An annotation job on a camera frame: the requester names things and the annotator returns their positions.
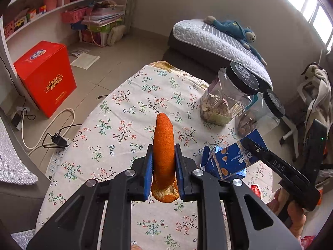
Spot dark bed base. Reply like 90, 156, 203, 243
163, 29, 216, 84

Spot white cable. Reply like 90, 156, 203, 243
21, 108, 76, 150

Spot black charger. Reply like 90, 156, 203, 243
51, 133, 68, 146

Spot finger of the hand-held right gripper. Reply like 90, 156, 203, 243
243, 137, 321, 211

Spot white quilted mattress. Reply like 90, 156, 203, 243
173, 18, 273, 90

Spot white plush slippers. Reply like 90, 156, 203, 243
107, 25, 127, 46

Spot clear storage box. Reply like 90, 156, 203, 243
79, 29, 110, 46

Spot person's right hand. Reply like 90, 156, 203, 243
267, 187, 306, 237

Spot wide pink basket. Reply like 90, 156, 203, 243
61, 7, 87, 23

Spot black cable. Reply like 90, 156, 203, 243
43, 124, 82, 149

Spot blue biscuit box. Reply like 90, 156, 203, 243
200, 129, 268, 181

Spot row of small colourful boxes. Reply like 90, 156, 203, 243
14, 5, 47, 30

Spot orange peel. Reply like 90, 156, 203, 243
151, 113, 180, 204

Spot clear jar with brown balls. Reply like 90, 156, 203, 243
235, 89, 286, 137

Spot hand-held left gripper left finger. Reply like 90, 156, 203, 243
26, 143, 154, 250

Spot floral tablecloth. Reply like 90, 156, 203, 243
35, 61, 273, 250

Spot small pink basket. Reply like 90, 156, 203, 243
4, 21, 15, 38

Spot red cardboard box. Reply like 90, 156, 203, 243
14, 41, 77, 118

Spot beige jacket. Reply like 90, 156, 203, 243
302, 62, 331, 136

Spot clear jar with dried slices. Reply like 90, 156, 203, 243
199, 62, 261, 127

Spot window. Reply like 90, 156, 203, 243
299, 0, 333, 50

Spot white power strip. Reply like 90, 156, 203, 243
46, 138, 71, 180

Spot papers on floor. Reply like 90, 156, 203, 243
70, 48, 101, 70

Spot white shelf unit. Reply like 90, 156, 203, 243
0, 0, 130, 97

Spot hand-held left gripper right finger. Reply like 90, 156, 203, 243
174, 144, 302, 250

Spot blue stuffed monkey toy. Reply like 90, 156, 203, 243
203, 16, 268, 67

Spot grey patterned cushion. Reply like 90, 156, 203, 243
0, 120, 39, 185

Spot stack of papers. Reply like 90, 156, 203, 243
83, 1, 125, 24

